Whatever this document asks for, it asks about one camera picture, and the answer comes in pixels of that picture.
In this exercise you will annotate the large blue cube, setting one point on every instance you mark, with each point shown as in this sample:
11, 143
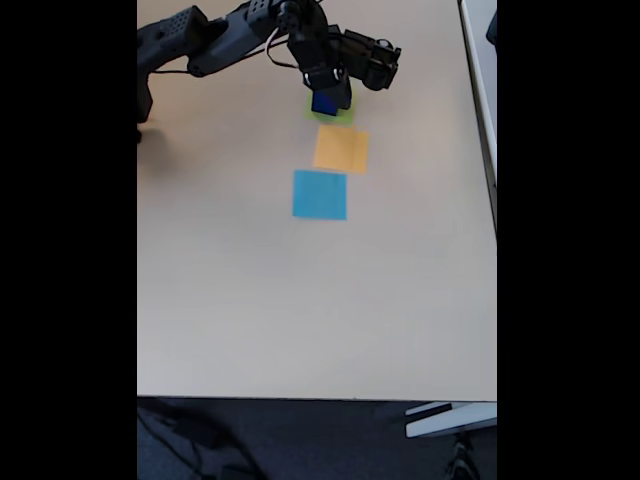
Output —
324, 104

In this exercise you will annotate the green paper square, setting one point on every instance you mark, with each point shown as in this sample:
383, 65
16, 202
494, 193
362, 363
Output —
312, 114

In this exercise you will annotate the orange paper square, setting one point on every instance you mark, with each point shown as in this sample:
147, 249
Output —
342, 150

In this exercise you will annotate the light blue paper square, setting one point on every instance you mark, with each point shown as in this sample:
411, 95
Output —
320, 195

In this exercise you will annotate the white neighbouring table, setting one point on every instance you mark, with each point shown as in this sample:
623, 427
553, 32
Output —
482, 100

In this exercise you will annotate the dark object on neighbouring table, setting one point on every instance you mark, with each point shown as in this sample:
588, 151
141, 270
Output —
492, 27

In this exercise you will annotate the white table foot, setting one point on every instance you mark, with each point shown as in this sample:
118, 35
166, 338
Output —
450, 422

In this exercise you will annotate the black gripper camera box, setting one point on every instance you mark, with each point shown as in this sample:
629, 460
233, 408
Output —
372, 60

